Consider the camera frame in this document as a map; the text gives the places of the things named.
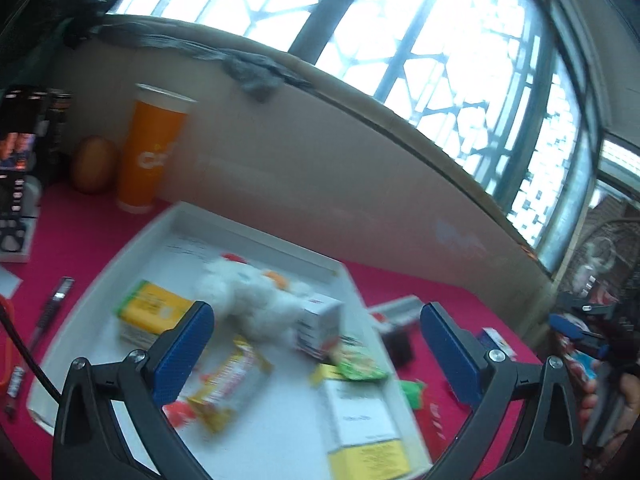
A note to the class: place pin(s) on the black can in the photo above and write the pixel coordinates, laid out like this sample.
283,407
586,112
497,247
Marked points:
59,125

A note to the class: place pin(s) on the green snack packet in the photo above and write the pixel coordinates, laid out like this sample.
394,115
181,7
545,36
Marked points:
360,367

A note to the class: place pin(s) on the white plush toy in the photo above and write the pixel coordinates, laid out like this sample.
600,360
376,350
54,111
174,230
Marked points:
250,295

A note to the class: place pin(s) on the orange paper cup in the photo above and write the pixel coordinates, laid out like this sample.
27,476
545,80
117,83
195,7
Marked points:
150,160

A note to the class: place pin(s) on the black printed box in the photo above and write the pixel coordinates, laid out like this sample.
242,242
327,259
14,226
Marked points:
15,160

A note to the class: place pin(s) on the white and yellow box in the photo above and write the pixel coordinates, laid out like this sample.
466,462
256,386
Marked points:
360,410

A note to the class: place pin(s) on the small green packet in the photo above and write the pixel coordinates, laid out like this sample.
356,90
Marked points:
411,394

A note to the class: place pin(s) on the yellow snack packet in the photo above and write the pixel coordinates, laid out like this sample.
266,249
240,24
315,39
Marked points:
225,385

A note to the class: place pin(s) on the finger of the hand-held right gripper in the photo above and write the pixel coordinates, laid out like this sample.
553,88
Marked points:
592,349
567,325

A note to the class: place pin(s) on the small white carton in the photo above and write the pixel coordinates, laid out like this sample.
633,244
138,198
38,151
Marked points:
497,342

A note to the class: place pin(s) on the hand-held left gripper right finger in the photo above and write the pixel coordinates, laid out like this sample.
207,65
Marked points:
450,355

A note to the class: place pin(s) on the person's right hand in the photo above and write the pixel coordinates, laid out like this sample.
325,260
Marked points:
589,410

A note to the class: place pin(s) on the dark pen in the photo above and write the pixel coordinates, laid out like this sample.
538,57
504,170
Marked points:
52,305

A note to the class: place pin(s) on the grey and red box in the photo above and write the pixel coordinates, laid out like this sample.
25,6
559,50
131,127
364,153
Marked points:
397,310

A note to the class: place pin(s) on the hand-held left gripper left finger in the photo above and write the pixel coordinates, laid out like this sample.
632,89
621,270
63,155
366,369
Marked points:
182,350

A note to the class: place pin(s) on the grey cloth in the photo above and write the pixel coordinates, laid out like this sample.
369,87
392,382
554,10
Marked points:
255,77

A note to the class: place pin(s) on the white tray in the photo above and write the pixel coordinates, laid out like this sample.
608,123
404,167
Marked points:
280,410

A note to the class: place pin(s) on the small white box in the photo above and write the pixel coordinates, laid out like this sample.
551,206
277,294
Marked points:
320,325

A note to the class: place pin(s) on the small red item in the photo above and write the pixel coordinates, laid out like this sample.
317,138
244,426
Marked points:
182,410

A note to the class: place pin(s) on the red and blue snack packet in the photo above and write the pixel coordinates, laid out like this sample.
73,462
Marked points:
580,362

